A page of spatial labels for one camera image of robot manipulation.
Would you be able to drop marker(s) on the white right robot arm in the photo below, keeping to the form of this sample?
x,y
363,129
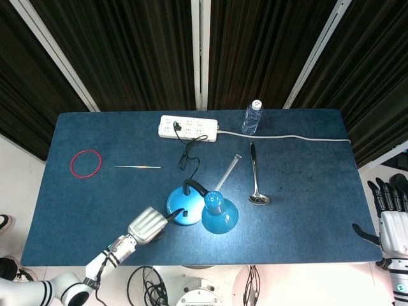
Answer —
x,y
398,280

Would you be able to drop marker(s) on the blue desk lamp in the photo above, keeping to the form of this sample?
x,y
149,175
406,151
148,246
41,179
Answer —
x,y
220,220

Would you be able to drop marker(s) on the black and white shoe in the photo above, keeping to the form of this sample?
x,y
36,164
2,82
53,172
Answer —
x,y
5,223
16,271

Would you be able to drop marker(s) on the white power strip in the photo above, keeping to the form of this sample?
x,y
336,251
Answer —
x,y
191,135

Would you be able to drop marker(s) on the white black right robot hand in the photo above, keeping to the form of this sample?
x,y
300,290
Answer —
x,y
395,229

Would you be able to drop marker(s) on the clear plastic water bottle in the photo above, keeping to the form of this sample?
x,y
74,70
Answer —
x,y
252,119

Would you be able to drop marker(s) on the blue table cloth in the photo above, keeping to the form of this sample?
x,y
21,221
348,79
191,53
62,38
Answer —
x,y
95,207

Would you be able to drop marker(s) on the clear glass tube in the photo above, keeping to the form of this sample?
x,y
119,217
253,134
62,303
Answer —
x,y
228,173

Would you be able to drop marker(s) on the thin metal rod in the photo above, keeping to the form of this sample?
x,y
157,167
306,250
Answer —
x,y
137,166

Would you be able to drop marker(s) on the dark brown curtain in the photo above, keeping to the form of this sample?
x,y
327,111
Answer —
x,y
376,79
261,48
127,48
25,95

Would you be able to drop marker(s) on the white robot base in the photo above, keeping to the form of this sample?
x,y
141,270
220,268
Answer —
x,y
197,294

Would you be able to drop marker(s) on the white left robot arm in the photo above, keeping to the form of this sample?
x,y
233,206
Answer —
x,y
105,258

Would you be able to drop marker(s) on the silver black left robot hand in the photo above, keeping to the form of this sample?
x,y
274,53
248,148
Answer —
x,y
146,226

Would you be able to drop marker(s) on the white frame post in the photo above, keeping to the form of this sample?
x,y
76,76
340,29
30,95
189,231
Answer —
x,y
318,54
200,48
57,57

